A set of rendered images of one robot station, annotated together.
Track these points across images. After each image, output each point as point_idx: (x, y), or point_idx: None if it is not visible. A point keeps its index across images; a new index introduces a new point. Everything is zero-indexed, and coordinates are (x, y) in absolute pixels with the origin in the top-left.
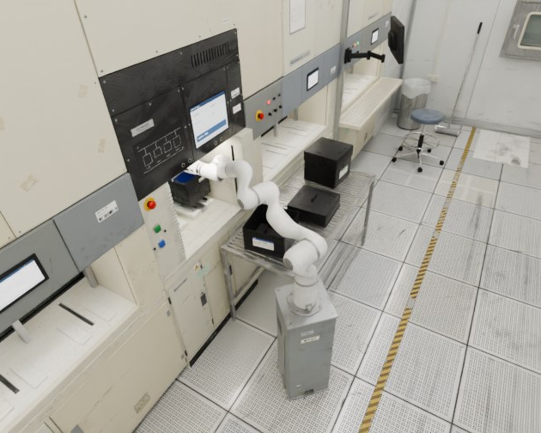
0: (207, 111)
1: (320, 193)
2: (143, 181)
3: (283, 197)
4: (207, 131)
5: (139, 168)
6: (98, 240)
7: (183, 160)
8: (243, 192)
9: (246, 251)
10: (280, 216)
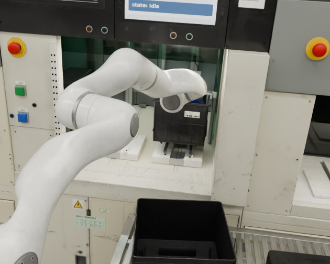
0: None
1: None
2: (12, 8)
3: (318, 254)
4: (157, 2)
5: None
6: None
7: (91, 21)
8: (68, 86)
9: (131, 244)
10: (39, 153)
